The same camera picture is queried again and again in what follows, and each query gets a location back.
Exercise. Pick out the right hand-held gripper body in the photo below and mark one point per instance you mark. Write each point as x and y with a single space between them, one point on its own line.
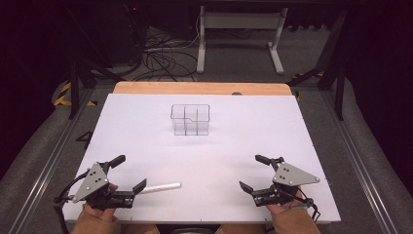
292 177

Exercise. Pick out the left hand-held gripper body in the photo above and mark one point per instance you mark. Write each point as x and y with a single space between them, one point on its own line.
92 183

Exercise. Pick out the white pen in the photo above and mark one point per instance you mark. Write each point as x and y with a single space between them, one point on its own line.
161 187

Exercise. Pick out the clear plastic divided organizer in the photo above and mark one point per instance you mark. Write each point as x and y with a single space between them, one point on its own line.
190 119

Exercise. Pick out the person's left hand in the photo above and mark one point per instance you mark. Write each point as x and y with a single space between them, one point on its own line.
102 213

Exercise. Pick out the person's right hand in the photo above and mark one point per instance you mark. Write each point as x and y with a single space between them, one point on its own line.
281 208

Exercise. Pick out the white table sheet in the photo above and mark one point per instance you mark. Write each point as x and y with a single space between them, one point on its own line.
207 152

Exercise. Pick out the yellow black hazard tape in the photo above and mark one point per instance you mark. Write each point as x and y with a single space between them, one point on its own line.
66 97

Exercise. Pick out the black metal stand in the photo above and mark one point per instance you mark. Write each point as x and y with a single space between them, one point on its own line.
76 81
331 68

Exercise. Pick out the black computer case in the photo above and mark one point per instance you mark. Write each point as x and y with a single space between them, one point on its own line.
125 31

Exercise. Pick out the grey metal floor rail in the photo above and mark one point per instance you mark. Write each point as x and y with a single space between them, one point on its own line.
45 169
357 162

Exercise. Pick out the white metal stand frame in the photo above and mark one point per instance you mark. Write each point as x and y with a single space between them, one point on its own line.
238 35

